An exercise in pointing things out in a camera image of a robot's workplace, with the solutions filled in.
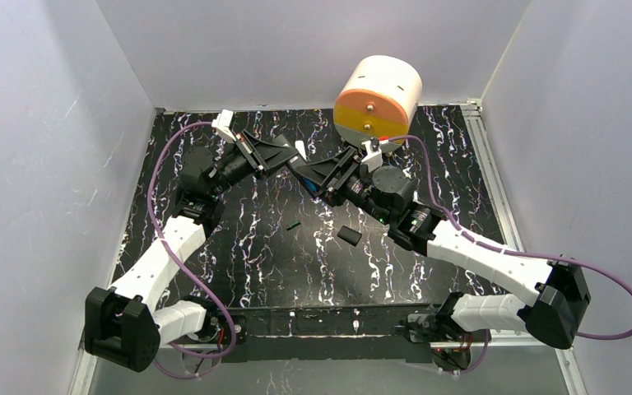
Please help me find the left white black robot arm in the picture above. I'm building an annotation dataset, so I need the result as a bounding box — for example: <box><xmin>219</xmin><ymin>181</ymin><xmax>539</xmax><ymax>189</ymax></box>
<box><xmin>83</xmin><ymin>133</ymin><xmax>303</xmax><ymax>372</ymax></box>

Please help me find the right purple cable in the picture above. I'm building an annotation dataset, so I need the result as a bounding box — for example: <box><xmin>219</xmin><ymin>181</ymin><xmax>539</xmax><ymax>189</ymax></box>
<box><xmin>387</xmin><ymin>135</ymin><xmax>632</xmax><ymax>377</ymax></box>

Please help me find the round three-drawer storage box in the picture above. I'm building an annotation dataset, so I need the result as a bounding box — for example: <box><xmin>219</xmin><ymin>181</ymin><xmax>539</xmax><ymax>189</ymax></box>
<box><xmin>332</xmin><ymin>55</ymin><xmax>423</xmax><ymax>147</ymax></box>

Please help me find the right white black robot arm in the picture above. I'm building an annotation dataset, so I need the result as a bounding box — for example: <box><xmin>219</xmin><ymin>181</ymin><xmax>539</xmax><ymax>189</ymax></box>
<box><xmin>288</xmin><ymin>148</ymin><xmax>591</xmax><ymax>350</ymax></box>

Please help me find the small white remote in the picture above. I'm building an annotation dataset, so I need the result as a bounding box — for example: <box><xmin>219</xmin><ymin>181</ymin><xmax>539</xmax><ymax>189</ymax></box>
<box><xmin>295</xmin><ymin>140</ymin><xmax>307</xmax><ymax>161</ymax></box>

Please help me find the black remote battery cover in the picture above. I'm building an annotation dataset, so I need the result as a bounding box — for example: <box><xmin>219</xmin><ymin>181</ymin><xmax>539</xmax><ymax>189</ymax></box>
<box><xmin>337</xmin><ymin>225</ymin><xmax>362</xmax><ymax>247</ymax></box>

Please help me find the black tv remote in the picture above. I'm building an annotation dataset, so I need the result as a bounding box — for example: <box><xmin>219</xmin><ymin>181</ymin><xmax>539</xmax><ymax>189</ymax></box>
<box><xmin>287</xmin><ymin>155</ymin><xmax>320</xmax><ymax>198</ymax></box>

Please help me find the blue battery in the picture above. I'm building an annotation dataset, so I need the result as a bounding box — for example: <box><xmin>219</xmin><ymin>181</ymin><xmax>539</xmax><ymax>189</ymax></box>
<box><xmin>303</xmin><ymin>178</ymin><xmax>318</xmax><ymax>193</ymax></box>

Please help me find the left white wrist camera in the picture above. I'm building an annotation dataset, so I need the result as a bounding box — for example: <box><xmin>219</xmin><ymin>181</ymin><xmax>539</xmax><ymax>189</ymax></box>
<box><xmin>211</xmin><ymin>109</ymin><xmax>236</xmax><ymax>143</ymax></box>

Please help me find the green black battery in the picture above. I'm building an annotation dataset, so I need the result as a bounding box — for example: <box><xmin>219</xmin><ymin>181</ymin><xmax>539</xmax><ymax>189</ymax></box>
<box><xmin>286</xmin><ymin>221</ymin><xmax>301</xmax><ymax>230</ymax></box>

